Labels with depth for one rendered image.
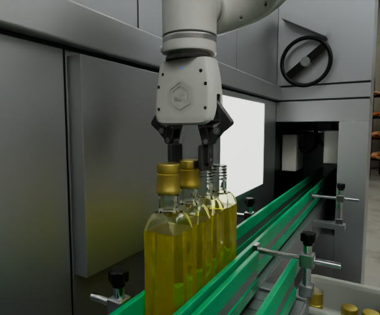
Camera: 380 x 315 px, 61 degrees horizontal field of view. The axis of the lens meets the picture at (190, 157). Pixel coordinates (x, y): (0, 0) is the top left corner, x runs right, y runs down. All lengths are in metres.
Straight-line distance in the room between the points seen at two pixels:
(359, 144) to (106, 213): 1.15
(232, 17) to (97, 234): 0.42
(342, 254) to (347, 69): 0.78
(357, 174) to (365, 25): 0.59
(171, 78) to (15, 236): 0.31
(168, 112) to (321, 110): 1.07
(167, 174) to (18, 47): 0.26
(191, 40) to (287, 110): 1.08
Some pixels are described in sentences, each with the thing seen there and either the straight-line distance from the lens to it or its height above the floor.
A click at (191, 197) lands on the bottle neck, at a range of 0.51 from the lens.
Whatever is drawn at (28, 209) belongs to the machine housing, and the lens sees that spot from 0.50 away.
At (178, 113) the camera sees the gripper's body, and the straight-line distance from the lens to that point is 0.49.
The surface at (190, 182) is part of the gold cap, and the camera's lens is 0.50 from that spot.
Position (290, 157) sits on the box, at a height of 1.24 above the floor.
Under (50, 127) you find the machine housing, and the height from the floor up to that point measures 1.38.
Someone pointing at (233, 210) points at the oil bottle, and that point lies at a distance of 0.63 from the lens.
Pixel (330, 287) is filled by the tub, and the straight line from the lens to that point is 0.92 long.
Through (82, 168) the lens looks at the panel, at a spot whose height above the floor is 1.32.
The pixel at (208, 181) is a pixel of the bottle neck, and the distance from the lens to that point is 0.56.
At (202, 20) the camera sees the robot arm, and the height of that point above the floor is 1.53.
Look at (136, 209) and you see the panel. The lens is 0.61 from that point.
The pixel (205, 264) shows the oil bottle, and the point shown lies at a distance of 0.55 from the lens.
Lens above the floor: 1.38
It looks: 5 degrees down
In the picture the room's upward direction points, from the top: straight up
